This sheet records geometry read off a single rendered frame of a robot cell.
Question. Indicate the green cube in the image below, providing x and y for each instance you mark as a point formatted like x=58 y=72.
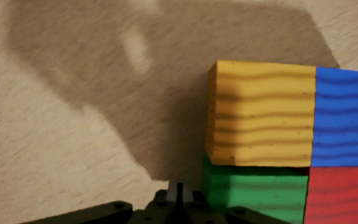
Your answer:
x=278 y=192

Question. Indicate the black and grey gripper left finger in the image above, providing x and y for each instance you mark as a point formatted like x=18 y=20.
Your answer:
x=119 y=212

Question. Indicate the red cube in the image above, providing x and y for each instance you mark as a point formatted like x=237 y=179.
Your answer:
x=331 y=195

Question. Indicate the yellow cube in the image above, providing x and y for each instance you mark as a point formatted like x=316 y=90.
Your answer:
x=260 y=114

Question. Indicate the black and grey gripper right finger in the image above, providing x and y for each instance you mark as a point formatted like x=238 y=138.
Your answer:
x=200 y=212

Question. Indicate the blue cube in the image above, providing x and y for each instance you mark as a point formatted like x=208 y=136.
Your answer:
x=335 y=128

